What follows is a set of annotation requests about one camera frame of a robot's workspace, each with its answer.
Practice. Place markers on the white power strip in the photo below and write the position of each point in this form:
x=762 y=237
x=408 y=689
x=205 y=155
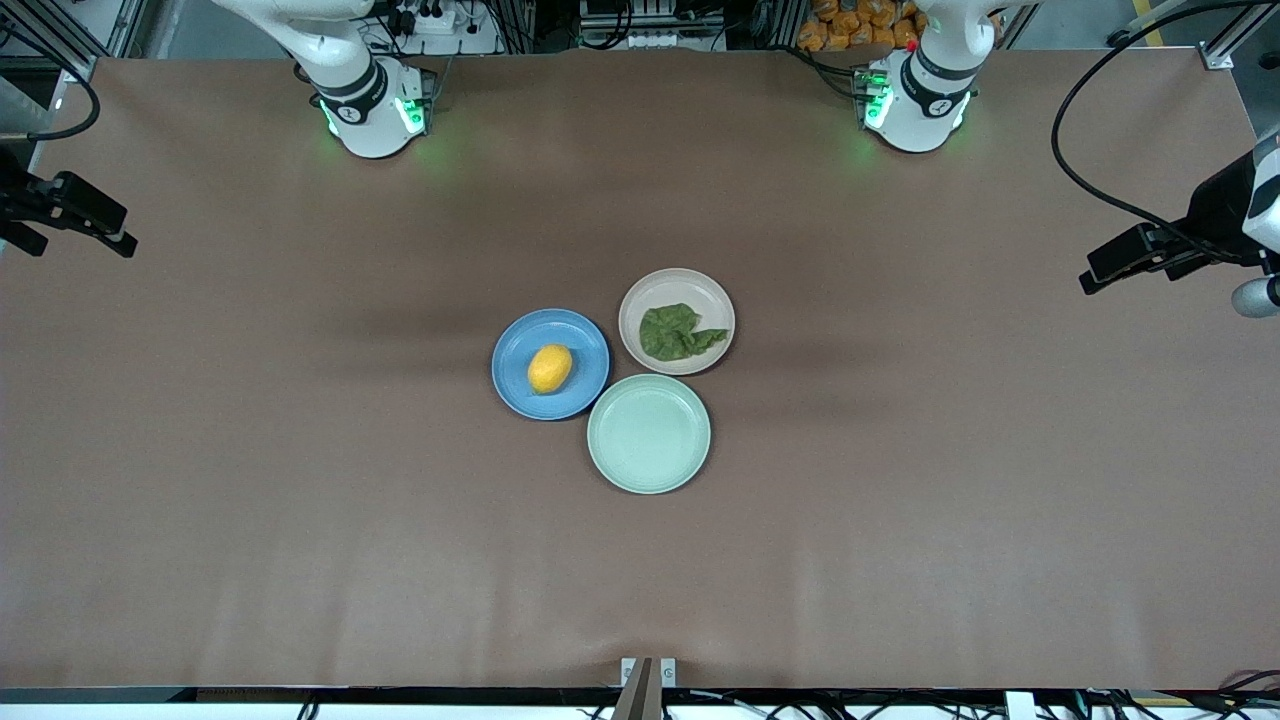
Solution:
x=425 y=18

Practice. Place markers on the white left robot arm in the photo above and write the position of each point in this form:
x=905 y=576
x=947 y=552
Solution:
x=920 y=110

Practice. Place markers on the bag of orange items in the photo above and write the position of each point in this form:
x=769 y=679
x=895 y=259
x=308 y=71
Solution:
x=850 y=25

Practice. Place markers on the blue plate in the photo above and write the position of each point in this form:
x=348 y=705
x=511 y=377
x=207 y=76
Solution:
x=560 y=330

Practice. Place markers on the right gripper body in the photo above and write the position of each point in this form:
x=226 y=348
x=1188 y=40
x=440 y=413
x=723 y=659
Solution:
x=22 y=196

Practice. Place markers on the white electronics box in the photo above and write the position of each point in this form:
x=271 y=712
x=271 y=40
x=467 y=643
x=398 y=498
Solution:
x=650 y=28

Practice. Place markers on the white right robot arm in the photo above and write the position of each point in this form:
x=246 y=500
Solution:
x=365 y=110

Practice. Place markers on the beige plate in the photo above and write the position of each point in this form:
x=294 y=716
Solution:
x=640 y=290

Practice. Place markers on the yellow lemon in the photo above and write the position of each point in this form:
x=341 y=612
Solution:
x=550 y=369

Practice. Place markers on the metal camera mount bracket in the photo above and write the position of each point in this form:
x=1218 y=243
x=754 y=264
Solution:
x=648 y=685

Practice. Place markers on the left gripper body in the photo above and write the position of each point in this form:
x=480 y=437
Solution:
x=1216 y=212

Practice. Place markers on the light green plate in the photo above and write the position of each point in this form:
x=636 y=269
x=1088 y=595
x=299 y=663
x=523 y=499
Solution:
x=648 y=435

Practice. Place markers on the aluminium frame profile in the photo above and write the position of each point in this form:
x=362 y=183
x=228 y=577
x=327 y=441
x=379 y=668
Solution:
x=60 y=40
x=1235 y=35

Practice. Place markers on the green lettuce leaf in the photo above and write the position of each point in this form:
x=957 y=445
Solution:
x=672 y=335

